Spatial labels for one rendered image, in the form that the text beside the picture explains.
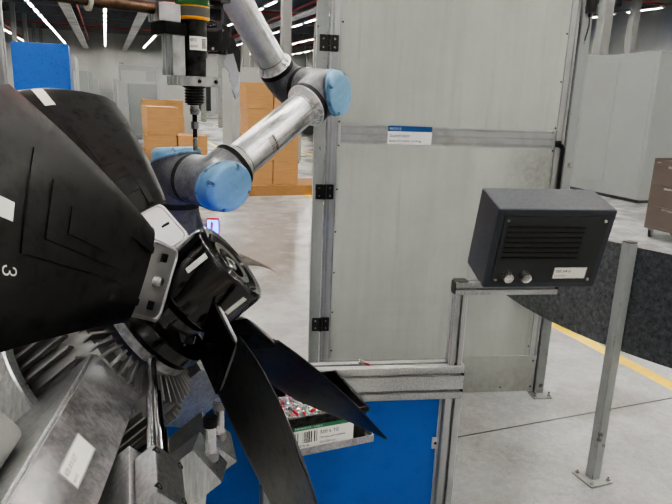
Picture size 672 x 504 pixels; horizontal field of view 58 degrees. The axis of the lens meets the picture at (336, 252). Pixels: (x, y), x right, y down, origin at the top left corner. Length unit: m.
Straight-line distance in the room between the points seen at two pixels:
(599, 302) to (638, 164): 7.99
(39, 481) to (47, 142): 0.28
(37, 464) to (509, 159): 2.56
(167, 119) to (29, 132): 7.72
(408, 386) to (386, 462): 0.21
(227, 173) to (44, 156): 0.80
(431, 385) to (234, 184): 0.63
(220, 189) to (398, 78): 1.51
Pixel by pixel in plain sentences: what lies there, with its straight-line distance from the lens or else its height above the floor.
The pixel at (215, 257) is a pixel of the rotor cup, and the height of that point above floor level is 1.24.
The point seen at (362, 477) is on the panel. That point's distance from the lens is 1.51.
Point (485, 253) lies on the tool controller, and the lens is 1.33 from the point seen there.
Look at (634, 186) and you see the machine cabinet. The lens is 10.49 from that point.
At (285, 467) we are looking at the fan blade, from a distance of 0.64.
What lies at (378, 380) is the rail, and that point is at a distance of 1.37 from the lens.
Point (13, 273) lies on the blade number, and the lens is 0.54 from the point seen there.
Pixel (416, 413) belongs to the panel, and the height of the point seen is 0.74.
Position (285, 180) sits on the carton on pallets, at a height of 0.20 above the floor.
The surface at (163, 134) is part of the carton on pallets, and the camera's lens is 8.29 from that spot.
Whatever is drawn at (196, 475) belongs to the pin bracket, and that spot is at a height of 0.95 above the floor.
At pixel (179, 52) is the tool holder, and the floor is 1.48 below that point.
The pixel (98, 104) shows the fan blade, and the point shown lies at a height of 1.41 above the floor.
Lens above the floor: 1.43
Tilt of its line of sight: 14 degrees down
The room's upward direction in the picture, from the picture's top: 2 degrees clockwise
